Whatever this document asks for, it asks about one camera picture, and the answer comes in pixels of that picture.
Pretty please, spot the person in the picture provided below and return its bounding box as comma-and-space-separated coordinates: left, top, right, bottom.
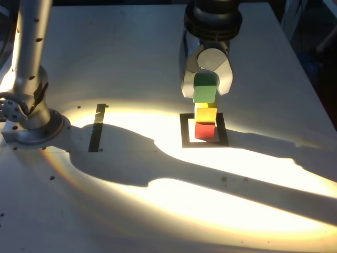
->
314, 26, 337, 87

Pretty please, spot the red cube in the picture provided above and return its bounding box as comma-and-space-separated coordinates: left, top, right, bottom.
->
194, 122, 215, 140

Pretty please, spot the wooden frame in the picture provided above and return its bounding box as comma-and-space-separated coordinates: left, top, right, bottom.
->
280, 0, 305, 41

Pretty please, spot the black tape square outline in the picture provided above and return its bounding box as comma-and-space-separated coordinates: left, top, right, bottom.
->
179, 112, 230, 149

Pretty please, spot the black tape strip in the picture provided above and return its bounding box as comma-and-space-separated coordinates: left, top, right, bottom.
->
88, 103, 106, 153

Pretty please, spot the green cube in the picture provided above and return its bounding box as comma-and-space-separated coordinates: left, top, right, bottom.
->
192, 73, 219, 104

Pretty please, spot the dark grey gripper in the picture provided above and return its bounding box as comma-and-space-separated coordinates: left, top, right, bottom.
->
180, 31, 234, 99

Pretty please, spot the yellow cube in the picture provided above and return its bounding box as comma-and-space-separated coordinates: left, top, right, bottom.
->
194, 101, 218, 124

